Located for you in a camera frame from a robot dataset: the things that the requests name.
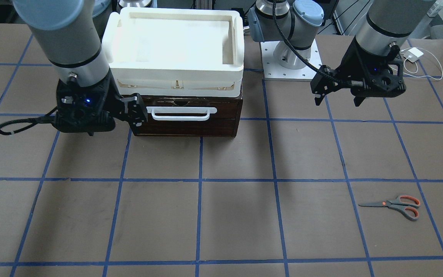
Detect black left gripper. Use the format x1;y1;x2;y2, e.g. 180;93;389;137
337;38;406;107

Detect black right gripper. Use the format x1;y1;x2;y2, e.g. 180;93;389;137
54;71;116;136

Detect dark wooden drawer cabinet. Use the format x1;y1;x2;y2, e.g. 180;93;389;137
138;93;243;137

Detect orange grey scissors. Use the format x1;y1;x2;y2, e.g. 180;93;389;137
358;195;421;221

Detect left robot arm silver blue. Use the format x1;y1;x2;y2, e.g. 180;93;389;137
248;0;433;107

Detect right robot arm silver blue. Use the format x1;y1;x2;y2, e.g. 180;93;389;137
0;0;118;135

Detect cream plastic tray box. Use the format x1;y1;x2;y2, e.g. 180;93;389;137
102;7;245;97

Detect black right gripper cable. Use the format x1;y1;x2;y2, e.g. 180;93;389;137
0;108;58;136

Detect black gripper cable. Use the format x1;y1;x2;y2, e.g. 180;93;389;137
271;0;331;77
0;108;58;136

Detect white charger with cable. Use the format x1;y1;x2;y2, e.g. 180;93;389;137
400;47;443;81

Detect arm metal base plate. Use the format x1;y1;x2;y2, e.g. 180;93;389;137
260;42;316;81

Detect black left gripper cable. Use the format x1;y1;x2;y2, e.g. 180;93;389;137
271;0;331;77

